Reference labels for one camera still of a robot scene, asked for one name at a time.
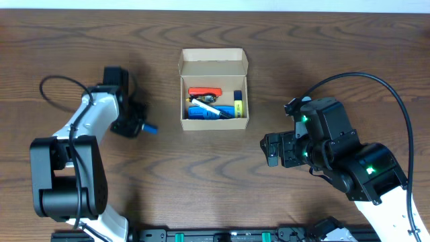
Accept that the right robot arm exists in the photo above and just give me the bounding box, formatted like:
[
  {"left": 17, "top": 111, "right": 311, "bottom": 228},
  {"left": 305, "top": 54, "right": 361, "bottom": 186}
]
[{"left": 260, "top": 97, "right": 429, "bottom": 241}]

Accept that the blue whiteboard marker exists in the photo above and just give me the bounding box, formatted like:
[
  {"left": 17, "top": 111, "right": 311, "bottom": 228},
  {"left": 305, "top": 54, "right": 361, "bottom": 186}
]
[{"left": 142, "top": 124, "right": 158, "bottom": 134}]

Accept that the black teardrop-shaped tool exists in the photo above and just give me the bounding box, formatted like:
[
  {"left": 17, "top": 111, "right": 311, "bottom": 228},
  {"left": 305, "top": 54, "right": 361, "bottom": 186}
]
[{"left": 186, "top": 95, "right": 218, "bottom": 104}]

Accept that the yellow highlighter with dark cap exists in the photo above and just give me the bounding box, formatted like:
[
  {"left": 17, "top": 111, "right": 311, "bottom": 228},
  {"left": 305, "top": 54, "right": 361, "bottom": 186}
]
[{"left": 234, "top": 90, "right": 243, "bottom": 118}]

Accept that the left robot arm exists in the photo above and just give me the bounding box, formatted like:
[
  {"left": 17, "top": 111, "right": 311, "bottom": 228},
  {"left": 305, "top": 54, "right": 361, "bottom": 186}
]
[{"left": 30, "top": 67, "right": 144, "bottom": 241}]

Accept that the black mounting rail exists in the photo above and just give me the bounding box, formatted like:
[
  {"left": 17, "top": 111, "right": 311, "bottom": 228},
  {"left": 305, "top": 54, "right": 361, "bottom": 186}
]
[{"left": 50, "top": 216, "right": 380, "bottom": 242}]

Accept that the cardboard box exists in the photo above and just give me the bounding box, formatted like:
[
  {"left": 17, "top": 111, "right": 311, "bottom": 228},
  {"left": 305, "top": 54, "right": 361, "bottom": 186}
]
[{"left": 178, "top": 48, "right": 249, "bottom": 131}]

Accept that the black whiteboard marker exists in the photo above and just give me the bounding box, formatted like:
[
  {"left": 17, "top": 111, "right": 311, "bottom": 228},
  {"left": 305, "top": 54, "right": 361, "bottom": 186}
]
[{"left": 188, "top": 97, "right": 232, "bottom": 119}]

